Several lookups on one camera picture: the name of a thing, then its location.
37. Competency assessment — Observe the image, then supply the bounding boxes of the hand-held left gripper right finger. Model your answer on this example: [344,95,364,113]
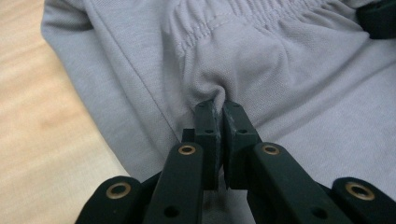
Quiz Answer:
[221,100,263,190]

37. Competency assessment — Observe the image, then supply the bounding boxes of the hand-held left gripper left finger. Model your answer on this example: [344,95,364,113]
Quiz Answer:
[181,98,224,191]

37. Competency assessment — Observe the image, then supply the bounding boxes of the grey sweatpants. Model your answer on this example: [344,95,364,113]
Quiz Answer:
[40,0,396,224]

